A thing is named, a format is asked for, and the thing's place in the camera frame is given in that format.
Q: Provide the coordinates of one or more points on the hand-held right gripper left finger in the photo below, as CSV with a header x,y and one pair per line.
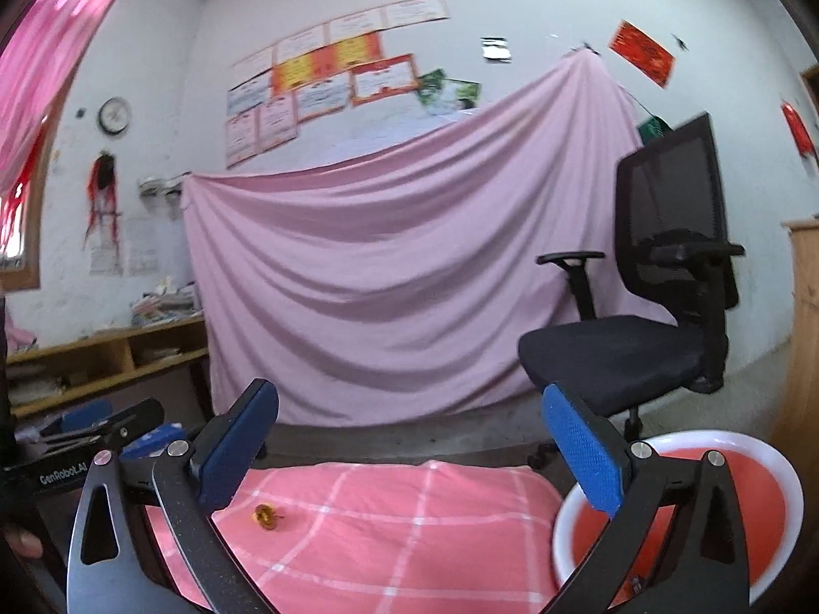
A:
x,y
237,448

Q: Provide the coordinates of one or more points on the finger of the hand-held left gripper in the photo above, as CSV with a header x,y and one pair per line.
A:
x,y
137,417
86,416

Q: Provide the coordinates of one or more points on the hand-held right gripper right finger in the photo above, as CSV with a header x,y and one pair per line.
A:
x,y
585,454

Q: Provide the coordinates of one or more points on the red white plastic basin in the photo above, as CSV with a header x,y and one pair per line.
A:
x,y
764,511

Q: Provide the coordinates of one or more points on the person's left hand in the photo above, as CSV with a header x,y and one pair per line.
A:
x,y
22,540

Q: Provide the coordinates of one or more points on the stack of books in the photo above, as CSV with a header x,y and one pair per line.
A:
x,y
32,390

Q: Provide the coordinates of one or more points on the wooden shelf desk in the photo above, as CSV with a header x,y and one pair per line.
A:
x,y
109,348

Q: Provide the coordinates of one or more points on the gold candy wrapper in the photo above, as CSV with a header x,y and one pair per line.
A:
x,y
265,516

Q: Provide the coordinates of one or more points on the black office chair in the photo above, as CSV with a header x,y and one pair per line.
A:
x,y
608,352

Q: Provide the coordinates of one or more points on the stack of newspapers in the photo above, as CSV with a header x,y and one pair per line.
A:
x,y
163,307

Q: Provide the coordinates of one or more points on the pink checkered blanket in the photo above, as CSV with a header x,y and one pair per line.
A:
x,y
384,524

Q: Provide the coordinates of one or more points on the red black tassel decoration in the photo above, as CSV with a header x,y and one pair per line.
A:
x,y
102,198

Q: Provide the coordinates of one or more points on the pink hanging sheet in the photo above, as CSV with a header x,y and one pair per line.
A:
x,y
384,268

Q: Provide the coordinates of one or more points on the wooden cabinet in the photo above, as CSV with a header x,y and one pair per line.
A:
x,y
806,307

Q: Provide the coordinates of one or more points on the green paper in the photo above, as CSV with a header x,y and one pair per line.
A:
x,y
652,129

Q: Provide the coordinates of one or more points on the pink curtain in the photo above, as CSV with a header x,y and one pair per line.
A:
x,y
57,45

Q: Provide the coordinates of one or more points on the red hanging ornament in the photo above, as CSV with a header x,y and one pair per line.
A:
x,y
796,128

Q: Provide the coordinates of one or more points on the white wall paper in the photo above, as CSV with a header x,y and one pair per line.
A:
x,y
142,246
107,259

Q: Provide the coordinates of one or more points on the wooden window frame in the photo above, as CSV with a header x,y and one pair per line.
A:
x,y
35,236

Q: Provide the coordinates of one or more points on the wall hook rack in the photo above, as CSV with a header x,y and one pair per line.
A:
x,y
160,187

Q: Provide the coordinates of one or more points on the round wall clock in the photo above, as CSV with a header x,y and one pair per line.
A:
x,y
115,116

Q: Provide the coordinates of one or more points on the green wall poster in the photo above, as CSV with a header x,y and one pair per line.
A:
x,y
464,96
432,86

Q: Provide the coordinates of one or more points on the red wall paper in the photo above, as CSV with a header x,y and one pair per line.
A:
x,y
642,54

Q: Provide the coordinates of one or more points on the black white wall sticker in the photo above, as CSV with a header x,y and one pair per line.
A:
x,y
496,50

